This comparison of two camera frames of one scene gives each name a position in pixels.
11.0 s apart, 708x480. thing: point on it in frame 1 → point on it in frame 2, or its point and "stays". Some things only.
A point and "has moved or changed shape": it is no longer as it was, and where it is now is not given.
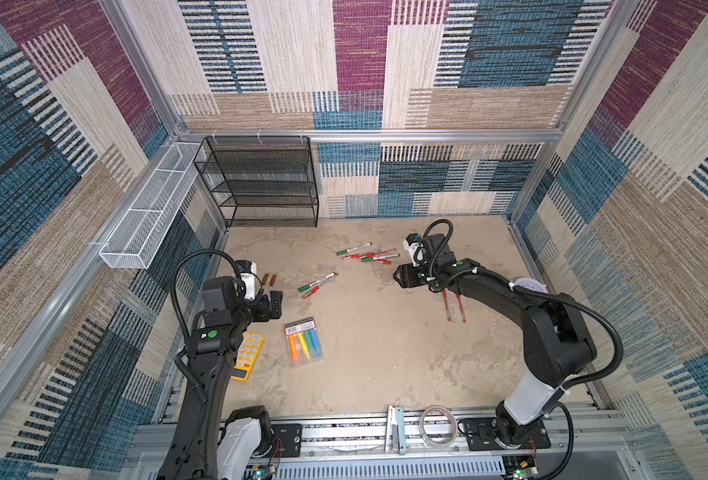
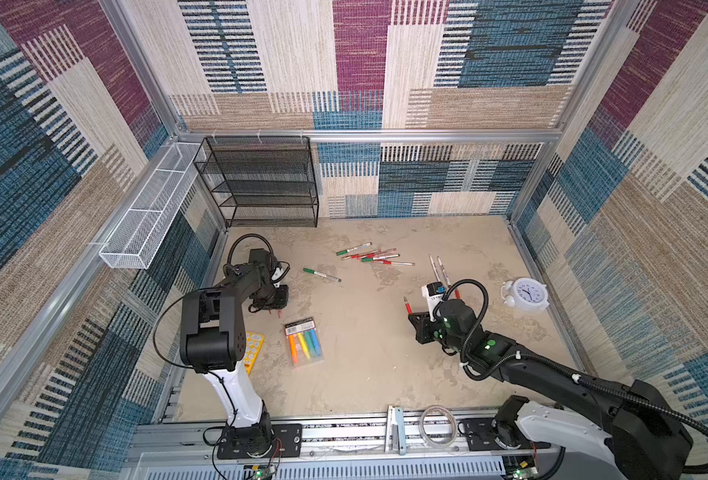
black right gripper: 407,276 → 423,321
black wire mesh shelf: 262,181 stays
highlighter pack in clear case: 304,347 stays
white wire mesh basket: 137,239 stays
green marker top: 351,249 stays
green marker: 319,281 has moved or changed shape
